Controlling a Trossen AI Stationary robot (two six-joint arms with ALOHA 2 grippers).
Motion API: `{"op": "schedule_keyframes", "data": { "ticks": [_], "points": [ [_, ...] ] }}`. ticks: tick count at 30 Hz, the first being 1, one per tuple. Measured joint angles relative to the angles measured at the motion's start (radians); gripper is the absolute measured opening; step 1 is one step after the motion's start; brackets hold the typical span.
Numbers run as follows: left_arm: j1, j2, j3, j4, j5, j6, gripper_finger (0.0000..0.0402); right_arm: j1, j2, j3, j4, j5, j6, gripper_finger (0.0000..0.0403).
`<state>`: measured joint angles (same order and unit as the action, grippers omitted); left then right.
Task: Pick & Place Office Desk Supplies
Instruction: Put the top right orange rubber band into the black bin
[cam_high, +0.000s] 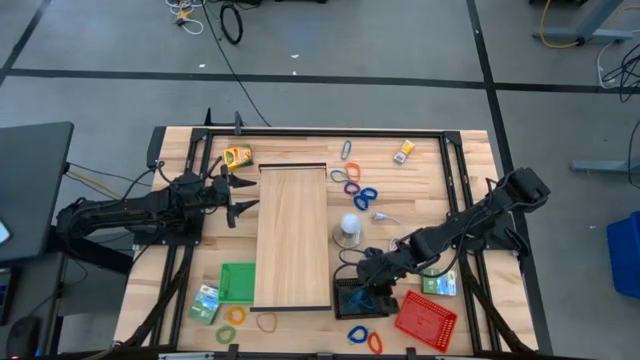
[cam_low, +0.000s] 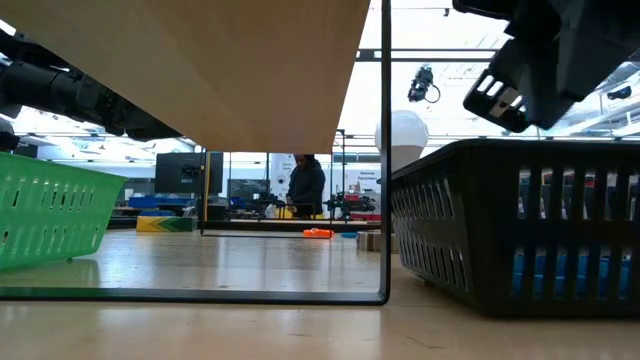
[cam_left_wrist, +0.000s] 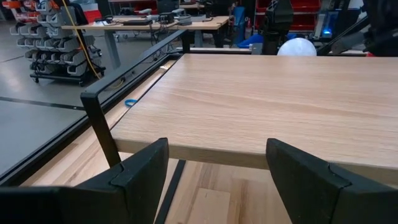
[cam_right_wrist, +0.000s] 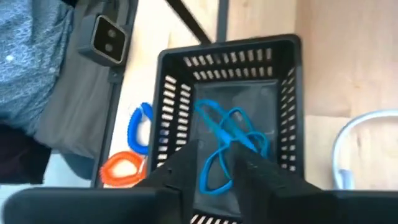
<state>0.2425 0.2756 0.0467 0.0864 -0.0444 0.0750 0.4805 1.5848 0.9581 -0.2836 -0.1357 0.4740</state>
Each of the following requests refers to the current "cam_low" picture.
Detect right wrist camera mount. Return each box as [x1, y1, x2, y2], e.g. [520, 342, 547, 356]
[462, 67, 531, 134]

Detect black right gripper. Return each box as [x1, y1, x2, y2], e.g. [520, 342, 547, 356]
[499, 0, 640, 131]

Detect black plastic basket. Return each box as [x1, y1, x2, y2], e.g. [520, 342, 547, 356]
[389, 138, 640, 317]

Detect person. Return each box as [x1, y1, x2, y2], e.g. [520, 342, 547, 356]
[285, 153, 327, 220]

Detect yellow hanging cord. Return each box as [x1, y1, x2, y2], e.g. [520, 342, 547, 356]
[202, 149, 212, 222]

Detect wooden shelf riser black legs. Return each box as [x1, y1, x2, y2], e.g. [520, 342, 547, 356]
[0, 0, 392, 306]

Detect yellow green crayon box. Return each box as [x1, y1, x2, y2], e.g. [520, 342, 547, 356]
[135, 215, 197, 233]

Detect blue storage bin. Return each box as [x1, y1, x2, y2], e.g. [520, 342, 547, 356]
[128, 196, 195, 210]

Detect black table frame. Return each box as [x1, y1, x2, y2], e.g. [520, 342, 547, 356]
[107, 215, 382, 234]

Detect green plastic basket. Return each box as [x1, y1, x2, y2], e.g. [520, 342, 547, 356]
[0, 151, 127, 272]

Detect brass lamp with white bulb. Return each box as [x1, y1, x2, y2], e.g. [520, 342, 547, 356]
[355, 109, 430, 255]

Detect black overhead camera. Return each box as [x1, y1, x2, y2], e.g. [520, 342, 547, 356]
[407, 64, 442, 105]

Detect black monitor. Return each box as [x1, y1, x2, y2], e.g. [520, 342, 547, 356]
[153, 151, 225, 196]

